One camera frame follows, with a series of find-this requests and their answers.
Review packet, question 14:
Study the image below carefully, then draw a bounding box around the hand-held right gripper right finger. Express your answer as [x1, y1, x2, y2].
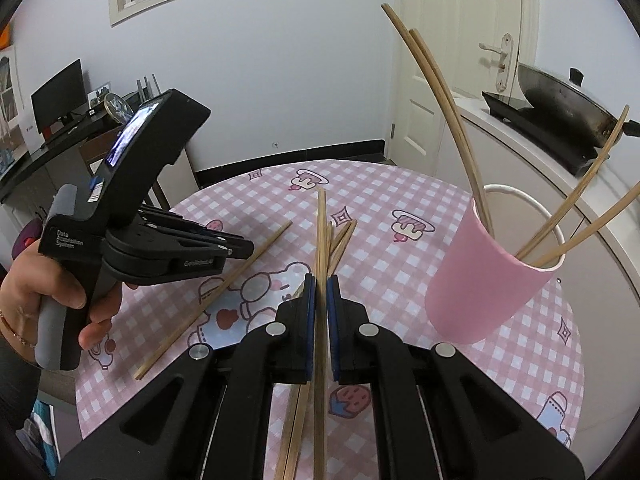
[326, 275, 586, 480]

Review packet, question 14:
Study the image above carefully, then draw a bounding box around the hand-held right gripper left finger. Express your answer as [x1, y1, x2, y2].
[57, 274, 317, 480]

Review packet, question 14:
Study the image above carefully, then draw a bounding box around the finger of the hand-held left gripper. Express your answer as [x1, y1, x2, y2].
[137, 204, 226, 237]
[200, 232, 255, 262]

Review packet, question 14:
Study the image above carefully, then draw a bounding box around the light wooden chopstick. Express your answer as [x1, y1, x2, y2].
[381, 2, 488, 233]
[527, 192, 640, 267]
[409, 29, 496, 241]
[515, 104, 631, 261]
[134, 219, 293, 381]

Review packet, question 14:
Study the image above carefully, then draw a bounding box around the pink cup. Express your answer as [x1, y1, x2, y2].
[425, 183, 568, 346]

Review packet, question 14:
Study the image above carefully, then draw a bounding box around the person's left forearm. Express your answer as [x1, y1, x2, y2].
[0, 330, 51, 428]

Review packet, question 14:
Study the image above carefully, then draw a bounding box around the person's left hand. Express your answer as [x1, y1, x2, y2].
[0, 247, 138, 350]

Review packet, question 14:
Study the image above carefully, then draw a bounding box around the round desk clock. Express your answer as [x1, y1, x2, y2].
[102, 92, 132, 123]

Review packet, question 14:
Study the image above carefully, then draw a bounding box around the black computer monitor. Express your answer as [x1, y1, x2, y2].
[31, 58, 87, 136]

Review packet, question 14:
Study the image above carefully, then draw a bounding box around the pink checked bear tablecloth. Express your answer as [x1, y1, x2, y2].
[75, 159, 586, 480]

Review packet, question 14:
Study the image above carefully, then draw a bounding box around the white counter cabinet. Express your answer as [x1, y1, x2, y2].
[434, 85, 640, 361]

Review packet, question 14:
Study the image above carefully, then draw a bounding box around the black induction cooktop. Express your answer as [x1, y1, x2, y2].
[481, 91, 611, 177]

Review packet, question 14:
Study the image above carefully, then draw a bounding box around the black wok with lid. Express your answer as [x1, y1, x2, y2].
[515, 62, 640, 150]

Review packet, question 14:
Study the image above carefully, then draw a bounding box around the glass wok lid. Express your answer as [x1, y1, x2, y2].
[517, 62, 626, 121]

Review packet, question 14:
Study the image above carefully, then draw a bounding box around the cream panel door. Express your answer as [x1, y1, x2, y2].
[387, 0, 543, 181]

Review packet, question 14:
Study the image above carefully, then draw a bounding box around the small photo frame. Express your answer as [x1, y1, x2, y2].
[86, 82, 112, 108]

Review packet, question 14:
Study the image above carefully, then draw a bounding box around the beaded bracelet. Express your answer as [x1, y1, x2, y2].
[0, 310, 37, 350]

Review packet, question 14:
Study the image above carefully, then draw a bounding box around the silver door handle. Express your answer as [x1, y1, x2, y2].
[478, 32, 516, 96]

